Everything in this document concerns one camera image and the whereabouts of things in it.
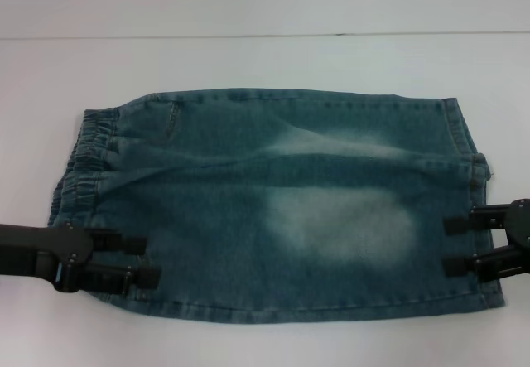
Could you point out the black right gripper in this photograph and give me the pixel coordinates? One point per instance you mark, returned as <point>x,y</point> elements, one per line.
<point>521,226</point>

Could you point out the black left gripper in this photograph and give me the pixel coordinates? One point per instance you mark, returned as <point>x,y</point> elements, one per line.
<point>41,251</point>

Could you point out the blue denim shorts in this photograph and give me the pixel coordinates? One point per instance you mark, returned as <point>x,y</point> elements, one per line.
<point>248,176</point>

